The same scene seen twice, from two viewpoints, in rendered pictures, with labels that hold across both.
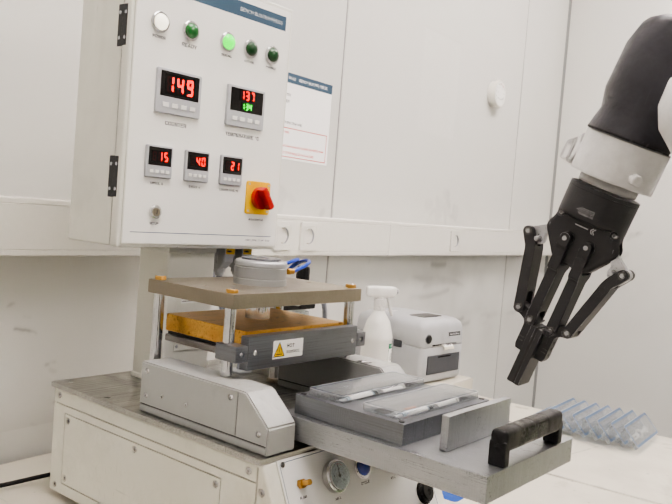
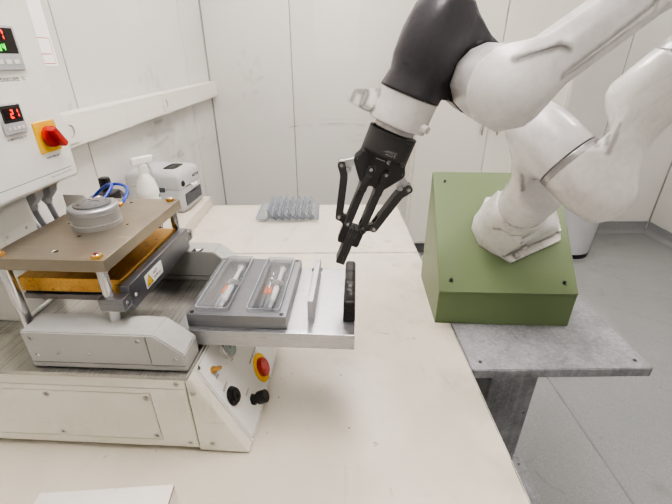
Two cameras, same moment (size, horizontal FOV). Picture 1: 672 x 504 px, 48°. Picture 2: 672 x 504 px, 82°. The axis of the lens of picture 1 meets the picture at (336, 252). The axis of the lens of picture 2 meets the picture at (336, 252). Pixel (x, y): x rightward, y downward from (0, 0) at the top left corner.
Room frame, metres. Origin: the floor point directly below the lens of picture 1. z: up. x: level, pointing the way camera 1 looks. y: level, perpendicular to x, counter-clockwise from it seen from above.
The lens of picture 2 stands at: (0.38, 0.15, 1.37)
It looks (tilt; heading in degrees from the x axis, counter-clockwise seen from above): 27 degrees down; 324
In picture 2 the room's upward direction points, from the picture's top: straight up
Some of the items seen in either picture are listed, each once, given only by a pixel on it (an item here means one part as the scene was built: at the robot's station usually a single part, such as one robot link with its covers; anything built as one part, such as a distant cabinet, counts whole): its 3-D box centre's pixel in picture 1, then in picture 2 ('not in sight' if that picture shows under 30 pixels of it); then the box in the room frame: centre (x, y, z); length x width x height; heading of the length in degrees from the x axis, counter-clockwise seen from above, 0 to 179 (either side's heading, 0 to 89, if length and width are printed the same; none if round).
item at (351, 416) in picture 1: (394, 405); (251, 289); (0.97, -0.09, 0.98); 0.20 x 0.17 x 0.03; 141
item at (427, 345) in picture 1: (409, 343); (166, 185); (2.09, -0.22, 0.88); 0.25 x 0.20 x 0.17; 48
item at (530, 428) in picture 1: (528, 435); (349, 288); (0.85, -0.23, 0.99); 0.15 x 0.02 x 0.04; 141
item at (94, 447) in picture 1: (258, 462); (142, 340); (1.14, 0.09, 0.84); 0.53 x 0.37 x 0.17; 51
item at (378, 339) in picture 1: (378, 333); (148, 188); (1.96, -0.13, 0.92); 0.09 x 0.08 x 0.25; 102
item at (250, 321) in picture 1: (261, 312); (107, 244); (1.14, 0.10, 1.07); 0.22 x 0.17 x 0.10; 141
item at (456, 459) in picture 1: (424, 423); (276, 295); (0.94, -0.13, 0.97); 0.30 x 0.22 x 0.08; 51
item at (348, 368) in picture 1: (349, 378); (185, 260); (1.19, -0.04, 0.97); 0.26 x 0.05 x 0.07; 51
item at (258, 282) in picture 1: (253, 297); (91, 232); (1.17, 0.12, 1.08); 0.31 x 0.24 x 0.13; 141
